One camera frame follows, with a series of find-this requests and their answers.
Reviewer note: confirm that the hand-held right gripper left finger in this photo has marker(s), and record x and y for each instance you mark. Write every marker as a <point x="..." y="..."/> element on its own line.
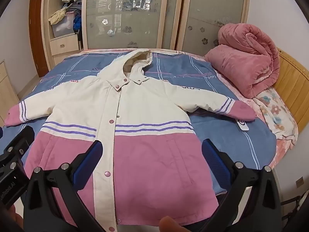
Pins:
<point x="89" y="163"/>

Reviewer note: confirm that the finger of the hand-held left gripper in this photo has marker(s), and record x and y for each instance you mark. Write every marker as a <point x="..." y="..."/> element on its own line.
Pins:
<point x="20" y="141"/>

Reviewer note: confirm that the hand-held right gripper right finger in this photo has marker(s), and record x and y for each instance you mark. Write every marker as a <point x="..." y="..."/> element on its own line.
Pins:
<point x="214" y="160"/>

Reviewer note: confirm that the cream and pink hooded jacket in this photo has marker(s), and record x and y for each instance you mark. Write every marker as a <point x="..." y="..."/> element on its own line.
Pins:
<point x="144" y="106"/>

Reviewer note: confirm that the grey folded clothes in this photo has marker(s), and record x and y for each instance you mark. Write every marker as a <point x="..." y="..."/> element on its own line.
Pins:
<point x="73" y="10"/>

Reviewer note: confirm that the person's right hand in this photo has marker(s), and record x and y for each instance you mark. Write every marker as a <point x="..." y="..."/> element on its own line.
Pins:
<point x="171" y="225"/>

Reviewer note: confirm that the white label tag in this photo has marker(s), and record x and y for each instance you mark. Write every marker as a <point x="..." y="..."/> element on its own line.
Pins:
<point x="242" y="125"/>

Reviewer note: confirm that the light wooden bedside cabinet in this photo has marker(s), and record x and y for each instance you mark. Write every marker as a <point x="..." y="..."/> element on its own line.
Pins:
<point x="7" y="89"/>

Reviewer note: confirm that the blue plaid bed sheet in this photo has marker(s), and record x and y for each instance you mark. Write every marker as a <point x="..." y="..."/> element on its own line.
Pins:
<point x="217" y="82"/>

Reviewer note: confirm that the cream wardrobe drawer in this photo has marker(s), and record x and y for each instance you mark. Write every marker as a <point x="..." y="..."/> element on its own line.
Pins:
<point x="66" y="59"/>
<point x="64" y="44"/>

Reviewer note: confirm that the pink plush quilt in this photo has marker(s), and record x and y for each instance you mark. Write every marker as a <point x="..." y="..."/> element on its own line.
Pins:
<point x="241" y="62"/>

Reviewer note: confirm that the brown wooden door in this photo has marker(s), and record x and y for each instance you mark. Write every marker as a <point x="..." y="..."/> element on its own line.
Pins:
<point x="36" y="33"/>

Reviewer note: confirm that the wooden headboard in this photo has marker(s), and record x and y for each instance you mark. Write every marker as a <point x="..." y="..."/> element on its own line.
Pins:
<point x="294" y="82"/>

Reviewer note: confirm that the cream wooden wardrobe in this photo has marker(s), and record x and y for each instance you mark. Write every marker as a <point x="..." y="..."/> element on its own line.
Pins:
<point x="46" y="29"/>

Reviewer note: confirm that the translucent storage box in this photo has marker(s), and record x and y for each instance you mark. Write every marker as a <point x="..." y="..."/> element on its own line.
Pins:
<point x="62" y="28"/>

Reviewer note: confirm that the pale yellow cloth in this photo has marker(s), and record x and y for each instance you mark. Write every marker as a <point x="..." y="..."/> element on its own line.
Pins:
<point x="58" y="16"/>

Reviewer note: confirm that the blue garment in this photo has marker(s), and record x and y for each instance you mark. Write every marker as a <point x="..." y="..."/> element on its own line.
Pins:
<point x="77" y="23"/>

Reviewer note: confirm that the frosted floral sliding door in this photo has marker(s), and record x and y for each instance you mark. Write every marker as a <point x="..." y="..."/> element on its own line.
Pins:
<point x="135" y="24"/>
<point x="212" y="9"/>

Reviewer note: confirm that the wall socket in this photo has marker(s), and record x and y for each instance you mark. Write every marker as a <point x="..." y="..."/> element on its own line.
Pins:
<point x="299" y="182"/>

